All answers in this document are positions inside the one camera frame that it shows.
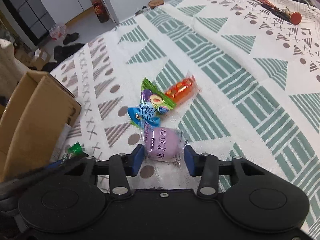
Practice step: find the cardboard box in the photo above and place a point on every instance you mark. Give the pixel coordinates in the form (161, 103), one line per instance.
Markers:
(37, 120)
(37, 58)

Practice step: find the triangle patterned bedspread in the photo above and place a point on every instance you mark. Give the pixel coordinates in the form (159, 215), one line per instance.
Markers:
(225, 55)

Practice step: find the blue candy packet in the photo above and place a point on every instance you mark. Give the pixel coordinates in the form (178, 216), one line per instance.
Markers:
(136, 116)

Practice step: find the flat cardboard box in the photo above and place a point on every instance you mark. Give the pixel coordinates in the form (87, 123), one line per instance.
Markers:
(37, 58)

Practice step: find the plastic wrapped bottle pack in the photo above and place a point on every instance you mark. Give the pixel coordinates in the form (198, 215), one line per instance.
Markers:
(57, 31)

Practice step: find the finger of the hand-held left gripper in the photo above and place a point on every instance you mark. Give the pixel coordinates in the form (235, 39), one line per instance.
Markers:
(62, 165)

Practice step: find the shiny metal pot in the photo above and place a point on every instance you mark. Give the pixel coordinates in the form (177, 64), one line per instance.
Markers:
(140, 12)

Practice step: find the black framed glass door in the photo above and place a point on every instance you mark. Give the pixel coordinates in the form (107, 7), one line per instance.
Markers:
(25, 10)

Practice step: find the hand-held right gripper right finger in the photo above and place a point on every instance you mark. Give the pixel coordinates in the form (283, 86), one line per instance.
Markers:
(191, 161)

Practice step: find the green plum snack packet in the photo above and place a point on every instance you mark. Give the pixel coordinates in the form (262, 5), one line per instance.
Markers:
(152, 97)

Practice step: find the black shoes on floor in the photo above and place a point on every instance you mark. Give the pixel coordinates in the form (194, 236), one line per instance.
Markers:
(72, 51)

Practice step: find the brown lidded cup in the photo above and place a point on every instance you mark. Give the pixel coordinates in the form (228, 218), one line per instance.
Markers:
(156, 3)

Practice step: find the cream dotted tablecloth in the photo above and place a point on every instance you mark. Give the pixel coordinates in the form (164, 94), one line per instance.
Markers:
(10, 65)

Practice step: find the brown box red label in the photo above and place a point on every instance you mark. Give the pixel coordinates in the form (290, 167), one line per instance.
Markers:
(100, 11)

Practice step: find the green patterned snack packet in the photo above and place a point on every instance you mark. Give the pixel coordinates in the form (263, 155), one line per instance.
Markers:
(75, 149)

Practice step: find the black bag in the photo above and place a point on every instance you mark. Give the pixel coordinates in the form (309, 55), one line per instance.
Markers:
(50, 67)

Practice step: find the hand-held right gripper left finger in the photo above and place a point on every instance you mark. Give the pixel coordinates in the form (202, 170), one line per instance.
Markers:
(137, 160)

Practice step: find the orange jelly packet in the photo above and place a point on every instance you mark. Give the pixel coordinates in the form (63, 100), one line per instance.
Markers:
(182, 90)

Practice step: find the purple mochi packet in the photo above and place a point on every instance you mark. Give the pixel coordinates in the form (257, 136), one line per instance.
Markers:
(162, 142)

